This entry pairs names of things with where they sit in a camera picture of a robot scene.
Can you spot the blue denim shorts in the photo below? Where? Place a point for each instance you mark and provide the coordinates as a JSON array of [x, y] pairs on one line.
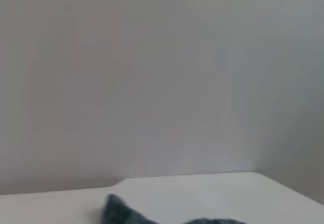
[[121, 214]]

